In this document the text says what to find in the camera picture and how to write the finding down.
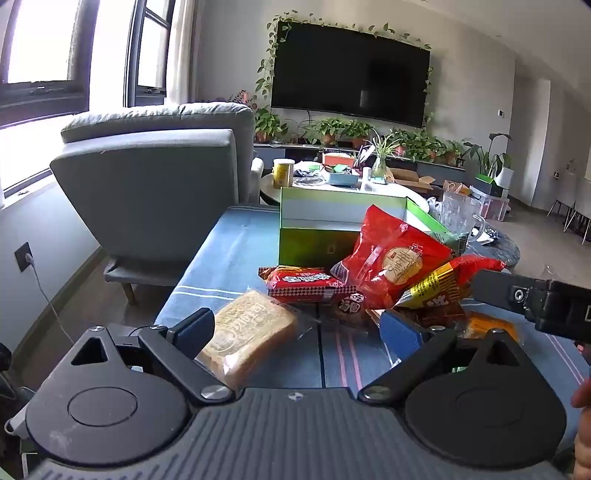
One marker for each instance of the row of potted plants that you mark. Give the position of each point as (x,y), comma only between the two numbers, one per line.
(425,145)

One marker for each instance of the narrow window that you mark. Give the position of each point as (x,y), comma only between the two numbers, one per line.
(150,50)

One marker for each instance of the white round table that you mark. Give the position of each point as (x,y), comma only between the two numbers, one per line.
(270,187)

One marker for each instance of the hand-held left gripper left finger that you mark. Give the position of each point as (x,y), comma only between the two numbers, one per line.
(196,330)

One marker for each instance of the teal tray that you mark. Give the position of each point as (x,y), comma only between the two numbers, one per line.
(341,176)

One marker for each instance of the red yellow snack bag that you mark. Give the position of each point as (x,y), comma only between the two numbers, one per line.
(438,284)

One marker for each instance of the large leaf plant white pot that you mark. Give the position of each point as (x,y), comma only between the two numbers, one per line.
(494,159)

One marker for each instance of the orange snack packet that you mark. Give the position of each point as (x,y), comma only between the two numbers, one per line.
(485,325)

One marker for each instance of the white curtain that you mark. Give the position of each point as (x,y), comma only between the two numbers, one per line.
(182,50)

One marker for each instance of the dark speckled round table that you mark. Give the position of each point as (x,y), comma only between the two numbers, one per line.
(501,249)

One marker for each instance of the red noodle packet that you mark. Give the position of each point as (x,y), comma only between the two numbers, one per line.
(300,281)

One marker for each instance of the large window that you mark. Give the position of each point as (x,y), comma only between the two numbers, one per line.
(46,41)

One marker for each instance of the orange red box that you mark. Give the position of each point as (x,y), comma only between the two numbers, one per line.
(339,160)

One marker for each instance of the clear storage box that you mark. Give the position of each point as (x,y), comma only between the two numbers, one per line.
(496,205)

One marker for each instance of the brown round snack packet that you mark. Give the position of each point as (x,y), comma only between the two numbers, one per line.
(351,307)

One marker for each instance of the yellow can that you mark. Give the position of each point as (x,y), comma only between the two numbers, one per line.
(283,175)

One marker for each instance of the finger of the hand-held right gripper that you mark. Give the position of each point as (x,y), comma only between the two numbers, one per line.
(494,286)

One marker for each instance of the black wall television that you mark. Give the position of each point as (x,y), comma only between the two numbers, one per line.
(351,74)

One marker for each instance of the clear toast bread packet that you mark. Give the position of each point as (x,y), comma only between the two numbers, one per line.
(249,332)

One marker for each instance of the open cardboard box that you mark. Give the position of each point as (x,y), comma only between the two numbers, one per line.
(406,177)

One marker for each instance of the green cardboard box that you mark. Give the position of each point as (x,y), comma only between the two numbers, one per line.
(314,244)

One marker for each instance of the brown paper bag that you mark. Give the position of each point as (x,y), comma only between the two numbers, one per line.
(457,188)

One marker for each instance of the large red snack bag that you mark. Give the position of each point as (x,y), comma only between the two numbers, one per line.
(383,258)

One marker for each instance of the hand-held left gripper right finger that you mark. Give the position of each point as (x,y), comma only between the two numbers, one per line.
(401,334)

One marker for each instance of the blue striped tablecloth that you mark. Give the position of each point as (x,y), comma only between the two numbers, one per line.
(221,258)

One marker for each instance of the potted green plant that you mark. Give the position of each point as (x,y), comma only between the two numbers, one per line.
(356,131)
(268,124)
(328,129)

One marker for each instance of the wall socket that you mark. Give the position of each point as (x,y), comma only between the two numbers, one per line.
(23,256)

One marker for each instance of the clear plastic pitcher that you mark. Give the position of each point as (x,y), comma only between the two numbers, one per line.
(457,217)

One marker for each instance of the white plastic bag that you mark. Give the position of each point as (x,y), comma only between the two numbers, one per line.
(435,205)

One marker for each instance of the grey armchair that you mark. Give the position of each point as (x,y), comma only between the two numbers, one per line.
(152,184)

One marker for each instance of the metal leg chairs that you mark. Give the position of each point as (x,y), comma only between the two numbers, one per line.
(572,217)

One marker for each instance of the small green black box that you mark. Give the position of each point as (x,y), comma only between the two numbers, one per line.
(485,183)

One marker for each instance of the person's right hand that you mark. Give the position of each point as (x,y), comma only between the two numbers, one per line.
(583,415)

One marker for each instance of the spider plant in glass vase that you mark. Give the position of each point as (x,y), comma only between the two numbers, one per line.
(379,166)

